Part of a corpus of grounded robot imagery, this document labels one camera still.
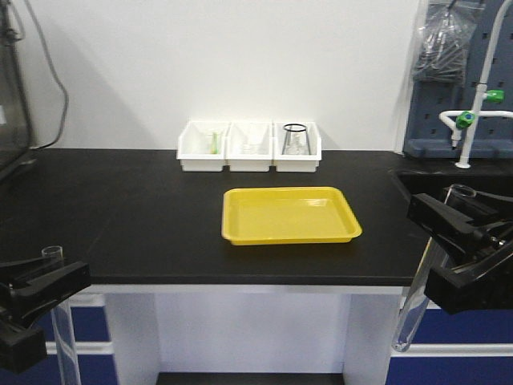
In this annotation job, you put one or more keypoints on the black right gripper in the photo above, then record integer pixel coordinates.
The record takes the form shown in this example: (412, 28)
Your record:
(457, 225)

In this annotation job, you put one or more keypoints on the tall clear test tube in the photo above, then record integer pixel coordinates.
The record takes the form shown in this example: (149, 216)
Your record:
(414, 307)

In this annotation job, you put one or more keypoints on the blue white bench cabinet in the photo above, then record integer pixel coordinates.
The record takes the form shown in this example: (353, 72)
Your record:
(227, 331)

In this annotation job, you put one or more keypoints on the white left storage bin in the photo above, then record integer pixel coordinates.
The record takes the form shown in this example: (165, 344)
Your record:
(192, 151)

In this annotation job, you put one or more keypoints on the grey equipment at left edge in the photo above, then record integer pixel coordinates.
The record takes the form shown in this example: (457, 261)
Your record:
(16, 126)

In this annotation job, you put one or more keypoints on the clear beakers in middle bin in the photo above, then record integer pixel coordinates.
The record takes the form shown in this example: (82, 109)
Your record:
(253, 144)

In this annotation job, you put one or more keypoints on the clear beaker with green stirrers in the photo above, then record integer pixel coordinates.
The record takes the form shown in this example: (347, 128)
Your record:
(214, 142)

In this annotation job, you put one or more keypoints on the white lab faucet green knobs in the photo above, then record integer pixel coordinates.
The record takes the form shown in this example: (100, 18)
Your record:
(459, 121)

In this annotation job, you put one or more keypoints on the blue pegboard drying rack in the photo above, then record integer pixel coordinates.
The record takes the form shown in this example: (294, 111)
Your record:
(427, 137)

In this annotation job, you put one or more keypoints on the yellow plastic tray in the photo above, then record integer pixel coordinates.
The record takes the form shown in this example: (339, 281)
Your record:
(287, 215)

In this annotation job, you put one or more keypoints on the white storage bin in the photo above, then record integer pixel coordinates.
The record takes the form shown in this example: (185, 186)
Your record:
(237, 162)
(295, 163)
(192, 151)

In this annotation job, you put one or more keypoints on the black wire tripod stand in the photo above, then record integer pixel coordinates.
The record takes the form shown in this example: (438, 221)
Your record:
(296, 128)

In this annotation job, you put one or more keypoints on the short clear test tube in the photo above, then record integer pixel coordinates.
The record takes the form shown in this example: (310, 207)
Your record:
(62, 320)

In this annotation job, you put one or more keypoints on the plastic bag of black pegs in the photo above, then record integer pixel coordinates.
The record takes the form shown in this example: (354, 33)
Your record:
(445, 41)

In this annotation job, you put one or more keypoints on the white middle storage bin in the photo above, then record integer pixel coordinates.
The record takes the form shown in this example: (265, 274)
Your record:
(237, 162)

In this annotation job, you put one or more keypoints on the black lab sink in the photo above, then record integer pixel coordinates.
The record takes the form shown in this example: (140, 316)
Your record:
(435, 184)

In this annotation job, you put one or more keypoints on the clear flask in right bin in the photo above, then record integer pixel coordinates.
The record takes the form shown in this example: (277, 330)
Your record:
(295, 145)

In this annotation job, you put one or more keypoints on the white right storage bin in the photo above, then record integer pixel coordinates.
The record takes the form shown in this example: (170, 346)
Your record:
(295, 163)

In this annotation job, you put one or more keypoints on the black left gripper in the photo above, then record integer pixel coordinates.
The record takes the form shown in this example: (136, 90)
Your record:
(32, 290)

